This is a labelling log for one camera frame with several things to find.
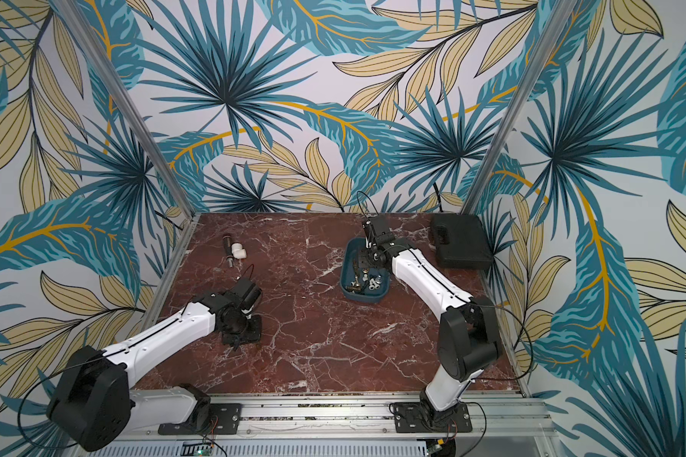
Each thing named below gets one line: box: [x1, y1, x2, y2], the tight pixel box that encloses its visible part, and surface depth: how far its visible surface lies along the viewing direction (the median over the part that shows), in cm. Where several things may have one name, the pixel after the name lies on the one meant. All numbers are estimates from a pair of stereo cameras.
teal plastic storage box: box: [339, 237, 391, 302], surface depth 100 cm
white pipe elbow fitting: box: [231, 242, 247, 259], surface depth 106 cm
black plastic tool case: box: [429, 212, 495, 269], surface depth 109 cm
